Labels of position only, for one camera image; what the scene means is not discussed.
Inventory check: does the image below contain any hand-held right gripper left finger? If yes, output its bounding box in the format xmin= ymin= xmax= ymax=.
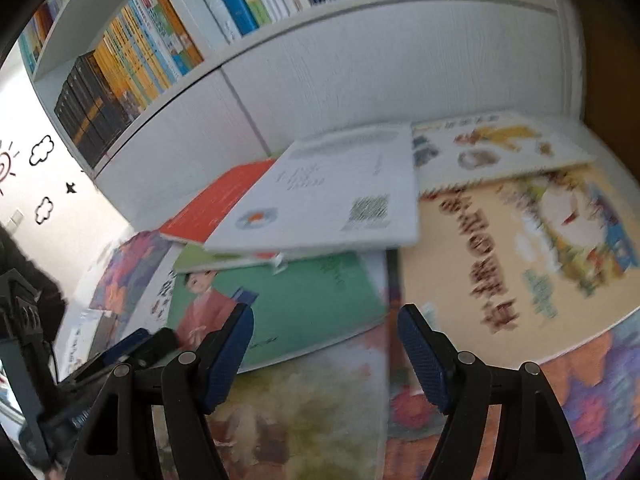
xmin=65 ymin=302 xmax=256 ymax=480

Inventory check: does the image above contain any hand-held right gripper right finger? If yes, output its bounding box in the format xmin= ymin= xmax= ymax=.
xmin=397 ymin=304 xmax=588 ymax=480

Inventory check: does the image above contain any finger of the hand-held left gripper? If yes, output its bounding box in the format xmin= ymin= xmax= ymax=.
xmin=75 ymin=327 xmax=153 ymax=376
xmin=125 ymin=327 xmax=180 ymax=368

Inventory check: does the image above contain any painted landscape cover book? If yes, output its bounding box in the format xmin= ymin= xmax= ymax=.
xmin=150 ymin=330 xmax=396 ymax=480

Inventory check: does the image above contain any green red-robed girl book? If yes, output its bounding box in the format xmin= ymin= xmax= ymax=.
xmin=162 ymin=250 xmax=391 ymax=373

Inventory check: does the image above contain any beige illustrated cover book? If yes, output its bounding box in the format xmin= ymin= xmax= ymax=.
xmin=400 ymin=165 xmax=640 ymax=366

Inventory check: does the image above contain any red cover book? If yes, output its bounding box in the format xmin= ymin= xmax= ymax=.
xmin=159 ymin=159 xmax=278 ymax=247

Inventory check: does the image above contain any row of colourful books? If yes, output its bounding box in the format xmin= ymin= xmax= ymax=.
xmin=17 ymin=2 xmax=56 ymax=78

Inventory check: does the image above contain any row of orange and yellow books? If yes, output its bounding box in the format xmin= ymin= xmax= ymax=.
xmin=92 ymin=0 xmax=206 ymax=111

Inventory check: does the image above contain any floral patterned mat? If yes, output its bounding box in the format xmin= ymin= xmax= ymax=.
xmin=87 ymin=230 xmax=640 ymax=480

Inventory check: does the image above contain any white back cover book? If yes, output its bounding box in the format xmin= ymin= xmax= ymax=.
xmin=202 ymin=124 xmax=421 ymax=256

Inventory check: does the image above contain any white yellow-robed figure book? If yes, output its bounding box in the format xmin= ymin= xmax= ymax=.
xmin=411 ymin=112 xmax=598 ymax=186

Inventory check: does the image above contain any white bookshelf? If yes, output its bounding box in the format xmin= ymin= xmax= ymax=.
xmin=17 ymin=0 xmax=586 ymax=231

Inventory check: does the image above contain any brown wooden cabinet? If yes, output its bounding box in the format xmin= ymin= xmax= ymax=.
xmin=555 ymin=0 xmax=640 ymax=181

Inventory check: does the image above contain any black cloud wall sticker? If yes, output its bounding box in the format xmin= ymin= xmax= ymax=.
xmin=34 ymin=196 xmax=56 ymax=225
xmin=29 ymin=135 xmax=57 ymax=167

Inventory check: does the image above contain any red sun wall sticker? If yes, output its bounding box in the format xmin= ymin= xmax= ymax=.
xmin=0 ymin=140 xmax=21 ymax=196

